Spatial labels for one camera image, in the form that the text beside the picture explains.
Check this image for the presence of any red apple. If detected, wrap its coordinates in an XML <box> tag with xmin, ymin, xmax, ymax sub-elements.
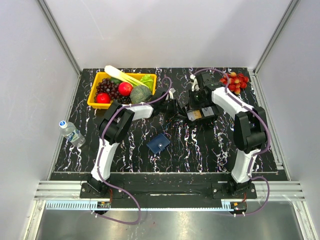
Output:
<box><xmin>118</xmin><ymin>82</ymin><xmax>133</xmax><ymax>97</ymax></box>
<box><xmin>95</xmin><ymin>92</ymin><xmax>111</xmax><ymax>104</ymax></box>

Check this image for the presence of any black card tray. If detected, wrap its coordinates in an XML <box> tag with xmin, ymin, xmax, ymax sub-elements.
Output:
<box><xmin>181</xmin><ymin>104</ymin><xmax>224</xmax><ymax>124</ymax></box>

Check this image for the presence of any red apple lower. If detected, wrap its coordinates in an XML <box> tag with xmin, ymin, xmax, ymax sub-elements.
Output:
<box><xmin>95</xmin><ymin>92</ymin><xmax>111</xmax><ymax>104</ymax></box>

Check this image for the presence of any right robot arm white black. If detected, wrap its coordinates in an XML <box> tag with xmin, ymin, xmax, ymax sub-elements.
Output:
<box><xmin>185</xmin><ymin>72</ymin><xmax>270</xmax><ymax>198</ymax></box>

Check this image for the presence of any clear water bottle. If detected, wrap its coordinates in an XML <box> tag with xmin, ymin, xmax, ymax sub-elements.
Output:
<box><xmin>59</xmin><ymin>120</ymin><xmax>86</xmax><ymax>148</ymax></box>

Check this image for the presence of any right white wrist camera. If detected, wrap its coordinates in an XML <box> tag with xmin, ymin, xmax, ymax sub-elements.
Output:
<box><xmin>190</xmin><ymin>74</ymin><xmax>200</xmax><ymax>92</ymax></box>

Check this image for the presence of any blue card holder wallet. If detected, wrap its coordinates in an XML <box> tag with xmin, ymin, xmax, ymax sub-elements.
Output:
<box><xmin>146</xmin><ymin>133</ymin><xmax>171</xmax><ymax>154</ymax></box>

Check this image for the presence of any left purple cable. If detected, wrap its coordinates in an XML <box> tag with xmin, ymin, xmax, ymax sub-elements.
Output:
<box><xmin>97</xmin><ymin>76</ymin><xmax>174</xmax><ymax>225</ymax></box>

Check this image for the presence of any purple grape bunch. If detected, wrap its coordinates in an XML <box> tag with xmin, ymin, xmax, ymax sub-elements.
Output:
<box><xmin>95</xmin><ymin>78</ymin><xmax>120</xmax><ymax>100</ymax></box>

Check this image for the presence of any yellow plastic bin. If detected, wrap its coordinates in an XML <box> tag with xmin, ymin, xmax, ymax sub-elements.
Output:
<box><xmin>87</xmin><ymin>71</ymin><xmax>158</xmax><ymax>112</ymax></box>

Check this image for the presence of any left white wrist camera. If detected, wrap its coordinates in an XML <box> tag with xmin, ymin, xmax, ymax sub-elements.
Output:
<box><xmin>167</xmin><ymin>88</ymin><xmax>176</xmax><ymax>100</ymax></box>

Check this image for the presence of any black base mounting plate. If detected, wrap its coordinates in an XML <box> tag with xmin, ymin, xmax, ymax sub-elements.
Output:
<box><xmin>80</xmin><ymin>172</ymin><xmax>257</xmax><ymax>209</ymax></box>

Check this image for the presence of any green avocado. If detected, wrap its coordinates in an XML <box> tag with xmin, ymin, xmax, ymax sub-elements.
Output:
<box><xmin>110</xmin><ymin>77</ymin><xmax>122</xmax><ymax>85</ymax></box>

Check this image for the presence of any green lettuce leaf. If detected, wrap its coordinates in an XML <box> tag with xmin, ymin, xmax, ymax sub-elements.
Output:
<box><xmin>140</xmin><ymin>74</ymin><xmax>154</xmax><ymax>91</ymax></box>

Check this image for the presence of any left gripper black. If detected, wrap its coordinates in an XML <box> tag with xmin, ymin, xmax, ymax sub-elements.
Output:
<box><xmin>159</xmin><ymin>98</ymin><xmax>188</xmax><ymax>120</ymax></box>

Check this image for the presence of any red lychee bunch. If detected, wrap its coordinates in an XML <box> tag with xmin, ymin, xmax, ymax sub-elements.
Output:
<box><xmin>227</xmin><ymin>72</ymin><xmax>249</xmax><ymax>95</ymax></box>

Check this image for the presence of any dark blue grape bunch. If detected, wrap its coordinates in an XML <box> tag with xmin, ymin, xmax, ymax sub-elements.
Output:
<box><xmin>113</xmin><ymin>96</ymin><xmax>132</xmax><ymax>105</ymax></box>

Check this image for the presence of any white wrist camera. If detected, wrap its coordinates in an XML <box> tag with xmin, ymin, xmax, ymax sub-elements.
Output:
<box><xmin>167</xmin><ymin>88</ymin><xmax>176</xmax><ymax>100</ymax></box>
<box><xmin>190</xmin><ymin>74</ymin><xmax>200</xmax><ymax>92</ymax></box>

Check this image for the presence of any white daikon radish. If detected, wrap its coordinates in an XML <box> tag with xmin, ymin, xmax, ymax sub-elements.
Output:
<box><xmin>104</xmin><ymin>65</ymin><xmax>145</xmax><ymax>87</ymax></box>

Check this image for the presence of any gold cards stack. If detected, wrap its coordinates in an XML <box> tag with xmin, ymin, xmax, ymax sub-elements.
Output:
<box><xmin>193</xmin><ymin>110</ymin><xmax>202</xmax><ymax>119</ymax></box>

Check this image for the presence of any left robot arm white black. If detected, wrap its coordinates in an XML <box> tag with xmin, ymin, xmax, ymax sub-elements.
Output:
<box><xmin>87</xmin><ymin>88</ymin><xmax>175</xmax><ymax>198</ymax></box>

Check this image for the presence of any green cantaloupe melon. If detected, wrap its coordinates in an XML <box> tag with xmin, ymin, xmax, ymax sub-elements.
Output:
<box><xmin>130</xmin><ymin>85</ymin><xmax>152</xmax><ymax>104</ymax></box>

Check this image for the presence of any red apple upper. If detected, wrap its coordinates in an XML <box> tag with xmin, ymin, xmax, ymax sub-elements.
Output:
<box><xmin>118</xmin><ymin>82</ymin><xmax>133</xmax><ymax>97</ymax></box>

